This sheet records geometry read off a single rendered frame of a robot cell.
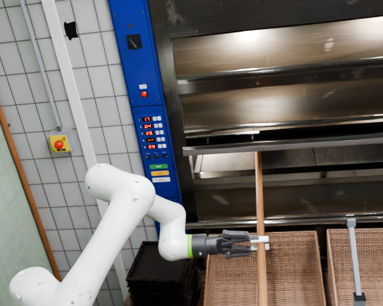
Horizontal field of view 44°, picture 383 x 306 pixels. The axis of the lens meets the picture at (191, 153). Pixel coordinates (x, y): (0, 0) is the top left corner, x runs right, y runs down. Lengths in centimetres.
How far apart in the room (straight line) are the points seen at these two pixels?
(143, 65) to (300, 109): 72
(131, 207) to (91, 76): 93
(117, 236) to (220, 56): 98
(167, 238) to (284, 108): 79
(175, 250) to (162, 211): 16
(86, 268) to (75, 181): 114
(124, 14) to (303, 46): 76
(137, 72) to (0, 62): 65
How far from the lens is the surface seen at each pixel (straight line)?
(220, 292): 258
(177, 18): 208
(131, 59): 213
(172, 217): 189
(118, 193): 148
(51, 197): 265
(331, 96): 219
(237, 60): 209
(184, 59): 212
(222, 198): 243
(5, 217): 251
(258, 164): 236
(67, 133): 234
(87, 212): 263
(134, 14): 208
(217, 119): 219
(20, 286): 157
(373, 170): 239
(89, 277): 145
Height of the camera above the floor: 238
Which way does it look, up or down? 27 degrees down
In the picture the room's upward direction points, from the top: 9 degrees counter-clockwise
